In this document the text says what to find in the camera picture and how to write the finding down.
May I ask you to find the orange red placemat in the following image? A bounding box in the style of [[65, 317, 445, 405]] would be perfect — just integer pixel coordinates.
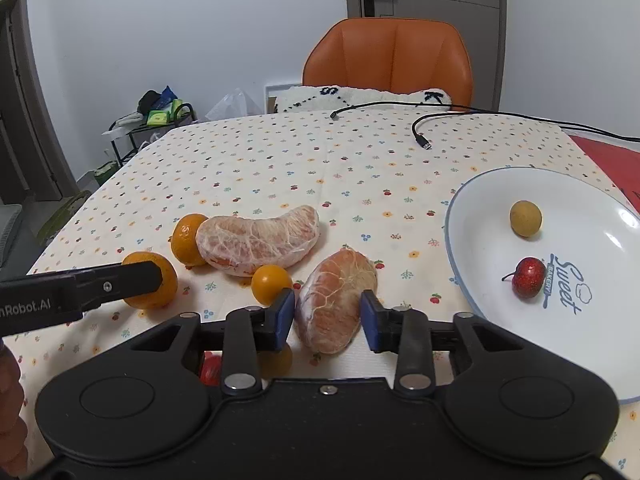
[[572, 136, 640, 210]]

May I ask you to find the floral tablecloth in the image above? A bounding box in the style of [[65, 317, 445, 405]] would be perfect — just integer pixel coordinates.
[[6, 107, 633, 478]]

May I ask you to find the large orange front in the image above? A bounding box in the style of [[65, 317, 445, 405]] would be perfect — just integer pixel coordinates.
[[122, 252, 178, 310]]

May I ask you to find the large orange left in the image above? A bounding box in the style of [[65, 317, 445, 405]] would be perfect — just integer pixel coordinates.
[[170, 214, 207, 269]]

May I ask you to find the black USB cable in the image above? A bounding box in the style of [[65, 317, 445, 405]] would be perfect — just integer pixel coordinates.
[[412, 109, 640, 151]]

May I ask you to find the short peeled pomelo segment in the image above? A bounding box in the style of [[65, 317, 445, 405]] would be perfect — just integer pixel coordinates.
[[295, 247, 378, 354]]

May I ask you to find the white black cushion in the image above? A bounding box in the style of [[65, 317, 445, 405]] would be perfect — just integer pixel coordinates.
[[276, 86, 452, 113]]

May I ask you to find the clear plastic bag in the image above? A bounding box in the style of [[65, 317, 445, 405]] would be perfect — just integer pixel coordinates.
[[205, 88, 262, 122]]

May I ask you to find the long peeled pomelo segment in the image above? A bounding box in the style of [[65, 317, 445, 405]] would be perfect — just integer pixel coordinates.
[[195, 205, 321, 278]]

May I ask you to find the red fruit in plate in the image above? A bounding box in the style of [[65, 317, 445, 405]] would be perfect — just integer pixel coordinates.
[[501, 257, 547, 300]]

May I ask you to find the small orange kumquat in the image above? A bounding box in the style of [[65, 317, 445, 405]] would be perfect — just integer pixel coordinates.
[[250, 264, 293, 307]]

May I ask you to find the brown longan in plate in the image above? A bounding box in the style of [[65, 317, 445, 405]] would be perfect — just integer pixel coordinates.
[[509, 200, 542, 238]]

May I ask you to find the orange leather chair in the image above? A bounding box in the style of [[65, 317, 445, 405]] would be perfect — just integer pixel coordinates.
[[303, 18, 474, 106]]

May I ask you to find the red fruit on table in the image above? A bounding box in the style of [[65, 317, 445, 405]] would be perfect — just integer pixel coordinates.
[[200, 351, 221, 387]]

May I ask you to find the black metal shelf rack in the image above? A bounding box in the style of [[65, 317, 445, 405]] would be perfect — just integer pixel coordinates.
[[102, 100, 196, 167]]

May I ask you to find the large orange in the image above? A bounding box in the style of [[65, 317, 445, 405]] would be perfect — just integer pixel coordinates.
[[122, 252, 178, 310], [170, 214, 207, 269]]

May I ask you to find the white oval plate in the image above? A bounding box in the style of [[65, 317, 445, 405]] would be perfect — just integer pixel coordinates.
[[445, 167, 639, 403]]

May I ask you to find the person's left hand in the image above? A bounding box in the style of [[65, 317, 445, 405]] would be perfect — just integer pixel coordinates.
[[0, 347, 28, 477]]

